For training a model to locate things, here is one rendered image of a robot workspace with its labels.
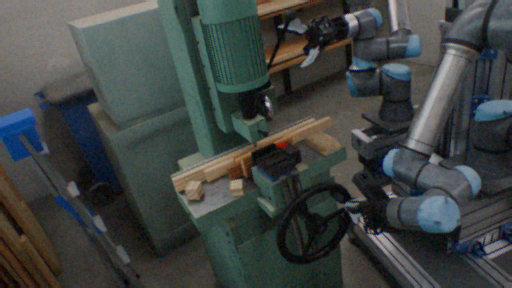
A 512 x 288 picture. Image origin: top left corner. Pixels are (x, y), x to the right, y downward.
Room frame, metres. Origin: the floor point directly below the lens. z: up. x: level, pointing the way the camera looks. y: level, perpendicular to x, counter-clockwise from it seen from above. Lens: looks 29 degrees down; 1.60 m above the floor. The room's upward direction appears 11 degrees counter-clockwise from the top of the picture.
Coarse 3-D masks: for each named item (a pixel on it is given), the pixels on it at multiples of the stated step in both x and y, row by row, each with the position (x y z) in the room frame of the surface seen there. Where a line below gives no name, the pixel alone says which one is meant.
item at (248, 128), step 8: (240, 112) 1.22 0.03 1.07; (232, 120) 1.23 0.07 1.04; (240, 120) 1.16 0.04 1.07; (248, 120) 1.14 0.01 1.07; (256, 120) 1.13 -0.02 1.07; (264, 120) 1.13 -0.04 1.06; (240, 128) 1.17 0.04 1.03; (248, 128) 1.11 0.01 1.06; (256, 128) 1.12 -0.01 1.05; (264, 128) 1.13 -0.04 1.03; (248, 136) 1.12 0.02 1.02; (256, 136) 1.11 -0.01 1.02
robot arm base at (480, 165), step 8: (472, 144) 0.97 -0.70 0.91; (472, 152) 0.96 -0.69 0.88; (480, 152) 0.93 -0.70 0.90; (488, 152) 0.91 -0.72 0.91; (496, 152) 0.90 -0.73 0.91; (504, 152) 0.89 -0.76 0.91; (464, 160) 0.98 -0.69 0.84; (472, 160) 0.94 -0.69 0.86; (480, 160) 0.92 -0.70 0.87; (488, 160) 0.90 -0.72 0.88; (496, 160) 0.89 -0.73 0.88; (504, 160) 0.89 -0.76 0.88; (472, 168) 0.93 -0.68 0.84; (480, 168) 0.91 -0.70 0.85; (488, 168) 0.90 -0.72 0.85; (496, 168) 0.89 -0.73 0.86; (504, 168) 0.88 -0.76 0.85; (480, 176) 0.90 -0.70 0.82; (488, 176) 0.89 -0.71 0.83; (496, 176) 0.88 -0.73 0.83; (504, 176) 0.88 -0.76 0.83
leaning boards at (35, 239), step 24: (0, 168) 2.07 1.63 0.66; (0, 192) 1.71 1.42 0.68; (0, 216) 1.56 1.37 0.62; (24, 216) 1.78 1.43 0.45; (0, 240) 1.46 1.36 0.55; (24, 240) 1.50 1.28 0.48; (48, 240) 1.92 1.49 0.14; (0, 264) 1.47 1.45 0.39; (24, 264) 1.48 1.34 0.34; (48, 264) 1.71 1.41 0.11
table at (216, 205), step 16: (304, 144) 1.20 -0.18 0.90; (304, 160) 1.09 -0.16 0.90; (320, 160) 1.08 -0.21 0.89; (336, 160) 1.11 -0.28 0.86; (224, 176) 1.09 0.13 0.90; (240, 176) 1.07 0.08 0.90; (176, 192) 1.07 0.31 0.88; (208, 192) 1.01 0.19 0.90; (224, 192) 0.99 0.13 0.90; (256, 192) 0.97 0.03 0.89; (192, 208) 0.94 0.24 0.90; (208, 208) 0.92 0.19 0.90; (224, 208) 0.92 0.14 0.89; (240, 208) 0.95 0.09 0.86; (272, 208) 0.90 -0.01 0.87; (208, 224) 0.90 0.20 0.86
